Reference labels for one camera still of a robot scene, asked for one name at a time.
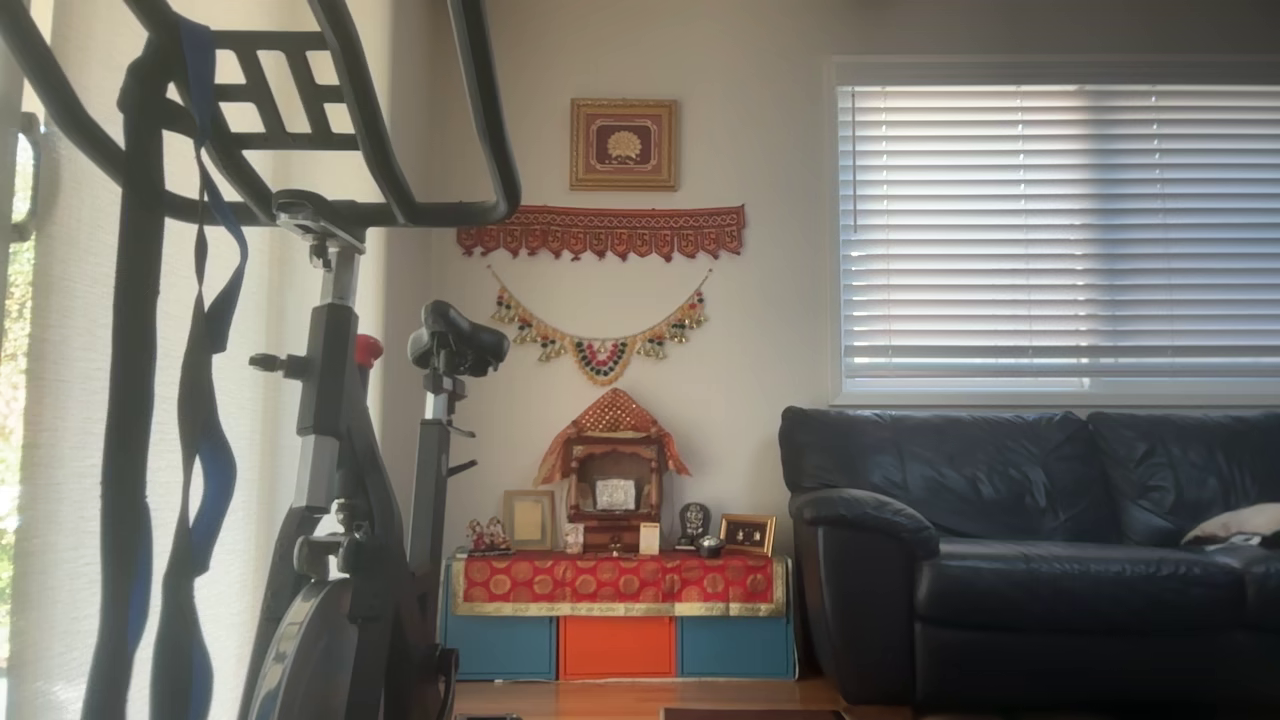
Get beaded door garland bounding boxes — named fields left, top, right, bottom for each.
left=487, top=265, right=713, bottom=388

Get orange shrine canopy cloth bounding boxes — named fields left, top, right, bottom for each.
left=535, top=388, right=691, bottom=488

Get small wooden shrine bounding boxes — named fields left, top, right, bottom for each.
left=563, top=435, right=666, bottom=554

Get red gold patterned tablecloth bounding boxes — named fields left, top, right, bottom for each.
left=450, top=553, right=788, bottom=617

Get orange storage cube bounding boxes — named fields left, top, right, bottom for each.
left=560, top=616, right=677, bottom=681

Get blue storage cube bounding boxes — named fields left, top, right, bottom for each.
left=680, top=616, right=794, bottom=681
left=445, top=615, right=557, bottom=681

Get black exercise bike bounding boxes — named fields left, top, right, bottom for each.
left=0, top=0, right=523, bottom=720

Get dark red rug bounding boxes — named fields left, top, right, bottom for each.
left=660, top=707, right=851, bottom=720

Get black leather sofa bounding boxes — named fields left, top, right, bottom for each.
left=778, top=405, right=1280, bottom=713

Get white window blinds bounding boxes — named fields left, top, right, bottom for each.
left=838, top=85, right=1280, bottom=393

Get white sheer curtain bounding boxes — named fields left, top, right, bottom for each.
left=10, top=0, right=391, bottom=720

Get beige cushion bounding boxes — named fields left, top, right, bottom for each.
left=1180, top=502, right=1280, bottom=549

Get red embroidered wall hanging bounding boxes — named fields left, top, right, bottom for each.
left=457, top=205, right=746, bottom=263

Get beige photo frame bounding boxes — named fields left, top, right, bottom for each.
left=502, top=489, right=557, bottom=552

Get gold photo frame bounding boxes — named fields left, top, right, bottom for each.
left=719, top=513, right=777, bottom=558

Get gold framed wall picture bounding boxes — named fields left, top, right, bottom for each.
left=570, top=98, right=679, bottom=192

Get white window frame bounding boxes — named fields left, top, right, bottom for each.
left=828, top=55, right=1280, bottom=408

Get black and blue strap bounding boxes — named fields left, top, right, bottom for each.
left=150, top=15, right=251, bottom=720

